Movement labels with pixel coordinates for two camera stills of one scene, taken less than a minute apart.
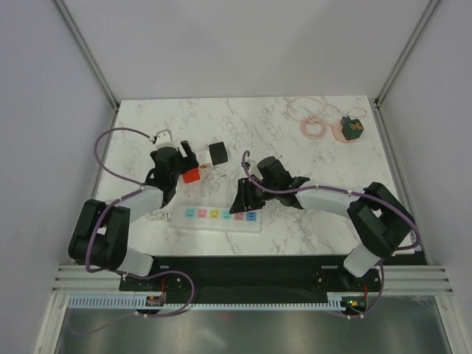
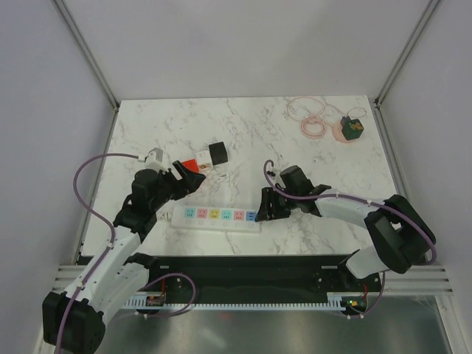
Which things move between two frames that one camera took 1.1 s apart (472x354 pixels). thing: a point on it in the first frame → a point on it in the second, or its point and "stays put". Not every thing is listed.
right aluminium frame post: (431, 7) stays put
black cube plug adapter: (218, 153) stays put
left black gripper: (189, 161) → (189, 182)
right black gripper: (245, 200) → (268, 195)
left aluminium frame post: (90, 54) stays put
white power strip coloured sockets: (215, 219) stays put
